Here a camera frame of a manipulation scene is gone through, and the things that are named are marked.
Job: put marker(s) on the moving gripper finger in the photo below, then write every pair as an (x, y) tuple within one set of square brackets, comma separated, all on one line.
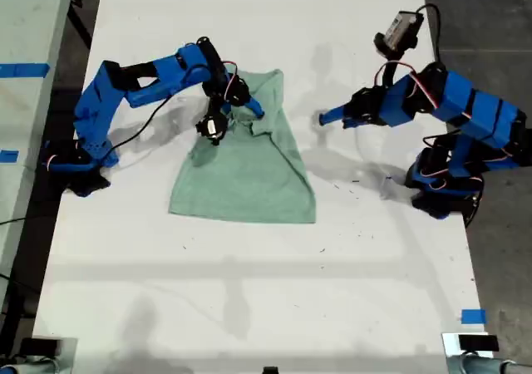
[(226, 108), (350, 123)]

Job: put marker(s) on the square blue tape piece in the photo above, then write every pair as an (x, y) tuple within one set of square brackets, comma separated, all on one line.
[(474, 316)]

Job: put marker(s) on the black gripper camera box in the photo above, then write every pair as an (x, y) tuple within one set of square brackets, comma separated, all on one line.
[(399, 29), (211, 126)]

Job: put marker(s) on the pale side table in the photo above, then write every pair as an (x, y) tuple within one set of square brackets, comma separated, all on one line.
[(25, 16)]

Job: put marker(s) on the pale green T-shirt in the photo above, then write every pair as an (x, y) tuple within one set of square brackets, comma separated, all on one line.
[(249, 183)]

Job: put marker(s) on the black camera stalk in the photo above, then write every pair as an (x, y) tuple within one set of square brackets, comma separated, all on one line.
[(214, 106), (390, 72)]

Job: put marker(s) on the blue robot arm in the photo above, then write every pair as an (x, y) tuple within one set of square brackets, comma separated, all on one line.
[(99, 99), (478, 108)]

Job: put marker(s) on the long blue tape strip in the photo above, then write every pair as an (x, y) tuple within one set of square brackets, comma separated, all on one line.
[(21, 70)]

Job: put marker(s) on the black stand leg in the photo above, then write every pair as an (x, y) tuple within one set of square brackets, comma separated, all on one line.
[(81, 27)]

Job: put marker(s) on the short blue tape strip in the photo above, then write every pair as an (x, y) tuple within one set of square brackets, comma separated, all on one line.
[(8, 156)]

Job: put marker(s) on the small black box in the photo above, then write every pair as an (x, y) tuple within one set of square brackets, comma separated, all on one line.
[(478, 342)]

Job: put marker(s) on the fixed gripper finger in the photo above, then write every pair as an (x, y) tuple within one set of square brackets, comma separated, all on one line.
[(334, 115), (255, 109)]

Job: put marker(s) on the small black clamp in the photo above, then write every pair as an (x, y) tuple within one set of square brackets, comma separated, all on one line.
[(270, 370)]

